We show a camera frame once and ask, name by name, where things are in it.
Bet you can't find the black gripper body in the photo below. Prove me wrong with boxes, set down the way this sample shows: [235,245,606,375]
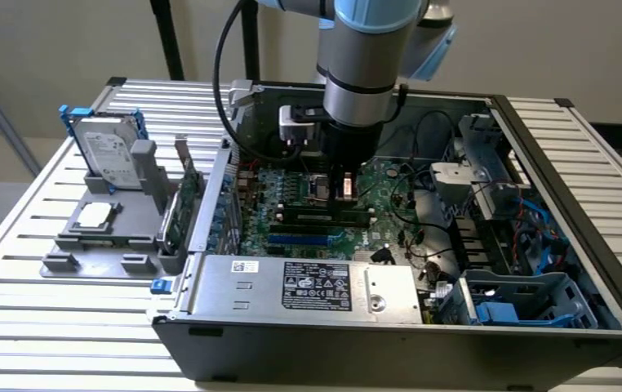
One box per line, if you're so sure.
[322,121,383,172]

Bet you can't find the black RAM slot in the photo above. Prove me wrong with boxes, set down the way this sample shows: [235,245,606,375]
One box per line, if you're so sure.
[275,203,375,220]
[271,212,371,229]

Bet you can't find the blue expansion slot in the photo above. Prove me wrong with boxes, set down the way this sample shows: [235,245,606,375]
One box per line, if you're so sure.
[267,232,343,246]

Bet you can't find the CPU socket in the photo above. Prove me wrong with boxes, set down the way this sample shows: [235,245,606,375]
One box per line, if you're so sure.
[302,173,339,201]

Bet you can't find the green motherboard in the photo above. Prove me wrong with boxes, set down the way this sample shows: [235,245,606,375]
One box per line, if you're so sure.
[231,157,426,266]

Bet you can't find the metal disk bay cage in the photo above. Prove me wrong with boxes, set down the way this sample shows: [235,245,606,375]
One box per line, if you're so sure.
[428,114,532,221]

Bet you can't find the silver power supply unit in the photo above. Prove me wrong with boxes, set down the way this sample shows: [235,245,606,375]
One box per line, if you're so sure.
[188,255,426,326]

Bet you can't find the green graphics card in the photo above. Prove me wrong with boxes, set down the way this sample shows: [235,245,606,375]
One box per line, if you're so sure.
[157,134,205,256]

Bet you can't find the black metal stand pole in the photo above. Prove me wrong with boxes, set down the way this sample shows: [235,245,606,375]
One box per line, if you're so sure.
[240,0,263,85]
[149,0,187,82]

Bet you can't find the black open PC case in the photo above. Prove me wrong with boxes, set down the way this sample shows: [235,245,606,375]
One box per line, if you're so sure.
[151,79,622,383]

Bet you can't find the blue plastic drive bay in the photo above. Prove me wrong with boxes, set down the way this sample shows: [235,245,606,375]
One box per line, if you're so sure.
[458,268,600,328]

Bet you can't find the grey parts rack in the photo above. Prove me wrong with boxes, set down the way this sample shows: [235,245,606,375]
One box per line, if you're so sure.
[39,140,189,279]

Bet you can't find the silver CPU chip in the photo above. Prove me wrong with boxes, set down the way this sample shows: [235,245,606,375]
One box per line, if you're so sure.
[73,202,115,227]

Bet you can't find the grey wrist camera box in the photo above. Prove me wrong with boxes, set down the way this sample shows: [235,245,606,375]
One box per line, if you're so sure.
[277,105,327,157]

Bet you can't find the black internal wire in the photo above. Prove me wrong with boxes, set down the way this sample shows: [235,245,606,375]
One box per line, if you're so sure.
[406,110,459,193]

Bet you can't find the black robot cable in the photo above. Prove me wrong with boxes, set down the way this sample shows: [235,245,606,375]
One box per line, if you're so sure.
[211,0,311,163]

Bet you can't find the blue data wire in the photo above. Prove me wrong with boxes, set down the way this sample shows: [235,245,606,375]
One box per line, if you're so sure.
[506,195,572,270]

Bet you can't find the hard disk in blue frame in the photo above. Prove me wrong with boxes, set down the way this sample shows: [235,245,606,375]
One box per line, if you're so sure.
[57,105,151,192]

